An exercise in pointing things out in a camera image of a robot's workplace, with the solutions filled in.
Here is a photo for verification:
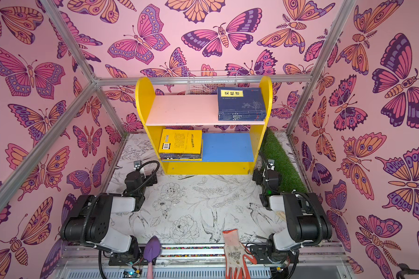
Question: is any thick navy book yellow spine label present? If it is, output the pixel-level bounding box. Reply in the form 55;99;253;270
218;113;267;122

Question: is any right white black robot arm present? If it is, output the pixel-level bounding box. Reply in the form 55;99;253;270
253;151;332;255

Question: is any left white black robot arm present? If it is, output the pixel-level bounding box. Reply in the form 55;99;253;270
60;160;160;258

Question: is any green artificial grass mat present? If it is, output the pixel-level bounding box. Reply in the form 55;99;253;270
260;127;308;193

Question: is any purple garden trowel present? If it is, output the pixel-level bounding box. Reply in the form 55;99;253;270
143;236;161;279

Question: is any yellow pink blue bookshelf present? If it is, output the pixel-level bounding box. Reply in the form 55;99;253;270
136;77;272;175

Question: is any red white work glove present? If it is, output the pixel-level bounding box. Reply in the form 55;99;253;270
222;229;257;279

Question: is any green circuit board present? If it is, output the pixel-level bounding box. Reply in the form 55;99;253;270
122;269;142;279

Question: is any white wire basket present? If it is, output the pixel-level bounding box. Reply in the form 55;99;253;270
185;70;238;95

